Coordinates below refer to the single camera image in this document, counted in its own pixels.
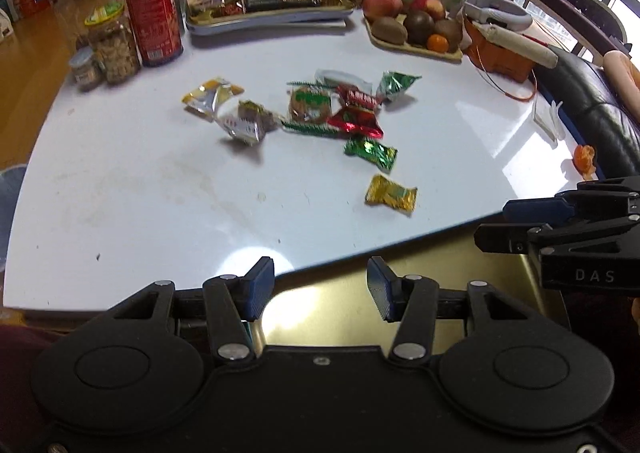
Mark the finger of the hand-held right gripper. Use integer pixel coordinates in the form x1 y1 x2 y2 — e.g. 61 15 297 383
473 217 640 255
503 177 640 225

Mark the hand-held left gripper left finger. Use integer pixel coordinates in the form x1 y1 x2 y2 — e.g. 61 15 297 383
107 255 276 365

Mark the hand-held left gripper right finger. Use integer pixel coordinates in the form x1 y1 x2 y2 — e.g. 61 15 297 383
367 255 538 365

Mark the gold foil candy packet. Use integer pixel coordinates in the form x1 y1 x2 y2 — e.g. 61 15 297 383
365 174 418 216

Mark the green foil candy packet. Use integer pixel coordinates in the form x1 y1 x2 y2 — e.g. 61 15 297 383
343 136 399 173

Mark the silver red-print snack packet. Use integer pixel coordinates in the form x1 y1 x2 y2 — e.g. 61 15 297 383
216 108 268 146

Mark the red foil snack packet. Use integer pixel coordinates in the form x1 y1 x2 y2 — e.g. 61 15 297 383
326 106 385 140

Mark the small brown snack packet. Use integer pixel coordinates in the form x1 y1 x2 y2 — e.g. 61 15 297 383
237 100 281 131

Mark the green white snack packet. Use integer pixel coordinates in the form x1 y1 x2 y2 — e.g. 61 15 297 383
375 70 422 106

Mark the green-edged rice cracker packet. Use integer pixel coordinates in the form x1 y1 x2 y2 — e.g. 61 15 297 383
281 80 341 139

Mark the small red candy packet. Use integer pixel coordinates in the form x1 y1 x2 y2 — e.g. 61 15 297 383
336 84 383 110

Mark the yellow silver snack packet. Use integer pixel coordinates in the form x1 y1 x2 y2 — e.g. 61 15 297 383
181 77 246 121

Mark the metal snack tray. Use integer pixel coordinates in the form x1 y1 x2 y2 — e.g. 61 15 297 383
186 0 357 36

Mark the orange peel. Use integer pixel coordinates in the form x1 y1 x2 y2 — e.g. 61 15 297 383
572 144 598 180

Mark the clear plastic wrapper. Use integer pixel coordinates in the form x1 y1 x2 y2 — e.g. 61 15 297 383
531 100 566 140

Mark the black leather sofa cushion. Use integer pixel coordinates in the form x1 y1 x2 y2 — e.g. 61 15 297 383
535 46 640 184

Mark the orange pouch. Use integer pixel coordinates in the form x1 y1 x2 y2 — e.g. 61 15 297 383
462 16 538 83

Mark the beige rounded object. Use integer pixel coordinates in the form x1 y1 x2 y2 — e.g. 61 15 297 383
602 50 640 121

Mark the white tube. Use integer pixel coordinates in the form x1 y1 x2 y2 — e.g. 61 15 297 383
472 22 558 68

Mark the brown kiwi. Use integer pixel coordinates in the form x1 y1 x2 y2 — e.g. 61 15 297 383
371 16 409 45
434 19 463 53

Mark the yellow fruit tray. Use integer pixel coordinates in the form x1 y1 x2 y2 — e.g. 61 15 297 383
362 13 463 64

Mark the dark passion fruit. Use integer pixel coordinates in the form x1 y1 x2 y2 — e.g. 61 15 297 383
403 10 437 45

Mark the small red apple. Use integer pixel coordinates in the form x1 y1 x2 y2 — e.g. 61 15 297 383
409 0 447 23

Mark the dark red clothing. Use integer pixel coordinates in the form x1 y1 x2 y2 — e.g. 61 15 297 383
0 293 640 453

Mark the large red apple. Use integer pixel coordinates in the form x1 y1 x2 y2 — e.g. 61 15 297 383
362 0 404 24

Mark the small glass jar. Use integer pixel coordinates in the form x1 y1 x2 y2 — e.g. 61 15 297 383
69 47 106 91

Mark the peanut jar with green lid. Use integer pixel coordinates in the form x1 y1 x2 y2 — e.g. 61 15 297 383
84 3 142 85

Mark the red tin can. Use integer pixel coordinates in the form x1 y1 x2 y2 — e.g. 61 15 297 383
122 0 185 68

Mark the clear plastic container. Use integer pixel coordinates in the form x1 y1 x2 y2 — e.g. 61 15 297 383
50 0 131 49

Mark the red cable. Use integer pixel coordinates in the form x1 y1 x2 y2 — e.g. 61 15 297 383
470 43 538 101

